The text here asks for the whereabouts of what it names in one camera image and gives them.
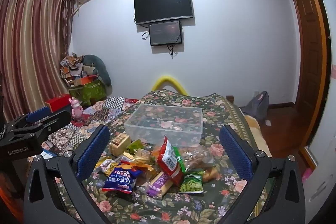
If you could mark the tan biscuit roll packet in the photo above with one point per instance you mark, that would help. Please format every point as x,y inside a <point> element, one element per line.
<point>119,144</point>

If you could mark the small green snack packet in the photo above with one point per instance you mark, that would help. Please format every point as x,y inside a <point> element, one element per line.
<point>136,145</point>

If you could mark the red box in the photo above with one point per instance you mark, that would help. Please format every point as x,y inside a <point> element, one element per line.
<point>57,103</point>

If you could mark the grey backpack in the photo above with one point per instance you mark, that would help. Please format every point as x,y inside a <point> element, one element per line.
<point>257,106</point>

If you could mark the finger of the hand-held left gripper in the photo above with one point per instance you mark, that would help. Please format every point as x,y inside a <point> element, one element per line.
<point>39,113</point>
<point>57,119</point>

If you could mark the patchwork quilt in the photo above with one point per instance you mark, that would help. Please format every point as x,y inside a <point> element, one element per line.
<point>105,111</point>

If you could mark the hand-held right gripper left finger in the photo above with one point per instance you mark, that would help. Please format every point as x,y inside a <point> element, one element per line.
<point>93,153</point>

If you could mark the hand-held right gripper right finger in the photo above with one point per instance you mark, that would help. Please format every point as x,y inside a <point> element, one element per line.
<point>236,153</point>

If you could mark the yellow foam tube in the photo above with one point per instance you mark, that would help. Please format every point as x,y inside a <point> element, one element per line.
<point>168,80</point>

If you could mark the grey plush cushion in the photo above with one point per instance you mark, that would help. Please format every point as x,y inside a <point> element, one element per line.
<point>102,69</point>

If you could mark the pink plush toy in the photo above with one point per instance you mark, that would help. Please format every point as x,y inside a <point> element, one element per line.
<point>76,111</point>

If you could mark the green pea snack packet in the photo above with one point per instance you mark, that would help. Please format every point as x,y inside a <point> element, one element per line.
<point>191,182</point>

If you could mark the red snack packet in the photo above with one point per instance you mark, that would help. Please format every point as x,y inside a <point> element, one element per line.
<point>169,161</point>

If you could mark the purple label cake packet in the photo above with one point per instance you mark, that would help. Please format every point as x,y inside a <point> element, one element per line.
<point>158,184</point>

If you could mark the striped red curtain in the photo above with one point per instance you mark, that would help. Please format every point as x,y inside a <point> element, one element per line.
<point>31,50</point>

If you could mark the blue snack packet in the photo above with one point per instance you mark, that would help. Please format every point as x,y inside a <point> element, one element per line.
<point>120,179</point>

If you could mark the yellow cracker packet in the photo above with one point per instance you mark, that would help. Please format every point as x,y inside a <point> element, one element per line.
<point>141,155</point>

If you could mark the green patterned bag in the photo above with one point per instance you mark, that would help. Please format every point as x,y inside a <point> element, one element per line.
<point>90,92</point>

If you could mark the orange snack wrapper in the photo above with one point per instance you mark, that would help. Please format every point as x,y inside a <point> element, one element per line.
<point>144,169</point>

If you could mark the clear bag of pastries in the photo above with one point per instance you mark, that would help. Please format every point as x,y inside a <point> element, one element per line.
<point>197,157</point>

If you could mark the wooden door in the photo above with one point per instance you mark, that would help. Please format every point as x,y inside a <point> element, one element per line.
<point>312,56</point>

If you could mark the golden bun packet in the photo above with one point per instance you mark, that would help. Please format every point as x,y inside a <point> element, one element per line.
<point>210,174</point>

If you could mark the clear plastic storage container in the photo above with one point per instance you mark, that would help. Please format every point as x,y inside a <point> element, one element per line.
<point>162,124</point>

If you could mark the small black wall monitor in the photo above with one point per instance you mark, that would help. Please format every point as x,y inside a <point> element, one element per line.
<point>165,33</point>

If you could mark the yellow white snack packet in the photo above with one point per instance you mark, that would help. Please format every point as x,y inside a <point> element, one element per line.
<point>106,166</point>

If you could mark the black wall television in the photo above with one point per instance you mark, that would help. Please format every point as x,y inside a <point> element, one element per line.
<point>162,5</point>

